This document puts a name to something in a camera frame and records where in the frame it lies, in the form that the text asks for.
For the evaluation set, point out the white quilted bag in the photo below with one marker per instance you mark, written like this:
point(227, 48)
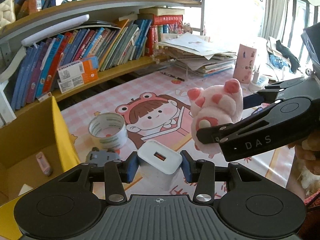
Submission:
point(6, 13)

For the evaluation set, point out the small red white box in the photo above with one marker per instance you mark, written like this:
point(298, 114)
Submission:
point(45, 97)

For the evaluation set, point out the grey toy car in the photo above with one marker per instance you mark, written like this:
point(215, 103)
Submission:
point(100, 157)

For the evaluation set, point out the stack of papers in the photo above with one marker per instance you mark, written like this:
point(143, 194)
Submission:
point(200, 55)

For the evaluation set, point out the orange and white carton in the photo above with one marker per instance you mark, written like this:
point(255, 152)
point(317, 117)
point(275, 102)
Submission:
point(75, 68)
point(75, 82)

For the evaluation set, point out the red book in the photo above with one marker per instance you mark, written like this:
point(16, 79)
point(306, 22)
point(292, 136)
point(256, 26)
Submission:
point(167, 20)

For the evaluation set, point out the person's right hand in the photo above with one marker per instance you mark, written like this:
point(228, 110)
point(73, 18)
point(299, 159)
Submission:
point(308, 150)

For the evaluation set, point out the row of books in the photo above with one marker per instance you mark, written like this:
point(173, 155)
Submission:
point(75, 47)

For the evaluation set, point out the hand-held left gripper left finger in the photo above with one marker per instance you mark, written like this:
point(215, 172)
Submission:
point(131, 167)

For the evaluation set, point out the pink printed table mat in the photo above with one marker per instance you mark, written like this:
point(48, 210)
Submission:
point(162, 90)

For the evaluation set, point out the white charger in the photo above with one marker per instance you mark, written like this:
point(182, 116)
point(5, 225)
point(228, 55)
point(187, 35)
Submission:
point(150, 152)

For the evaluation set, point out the clear tape roll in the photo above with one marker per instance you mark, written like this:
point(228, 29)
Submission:
point(117, 140)

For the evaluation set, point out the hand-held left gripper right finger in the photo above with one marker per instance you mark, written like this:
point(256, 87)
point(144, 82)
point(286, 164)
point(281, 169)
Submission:
point(187, 166)

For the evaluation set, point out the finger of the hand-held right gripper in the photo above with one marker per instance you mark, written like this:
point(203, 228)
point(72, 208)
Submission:
point(225, 133)
point(252, 100)

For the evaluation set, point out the white lamp bar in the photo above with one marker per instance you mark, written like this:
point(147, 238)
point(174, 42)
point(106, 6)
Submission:
point(55, 28)

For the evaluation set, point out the dark cloth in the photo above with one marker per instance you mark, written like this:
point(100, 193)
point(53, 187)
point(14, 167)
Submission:
point(287, 55)

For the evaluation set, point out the white bookshelf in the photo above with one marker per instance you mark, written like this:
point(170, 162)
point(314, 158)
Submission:
point(75, 8)

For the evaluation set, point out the pink plush toy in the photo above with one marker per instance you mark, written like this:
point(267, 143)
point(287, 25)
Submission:
point(220, 110)

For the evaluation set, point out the person's red clothing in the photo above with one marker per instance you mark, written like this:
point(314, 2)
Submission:
point(313, 217)

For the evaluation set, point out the black pen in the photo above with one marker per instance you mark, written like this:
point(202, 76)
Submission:
point(172, 76)

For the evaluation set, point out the yellow cardboard box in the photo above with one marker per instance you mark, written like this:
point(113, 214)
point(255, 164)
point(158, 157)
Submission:
point(62, 135)

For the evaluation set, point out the pink printed cup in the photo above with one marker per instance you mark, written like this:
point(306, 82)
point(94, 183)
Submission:
point(245, 62)

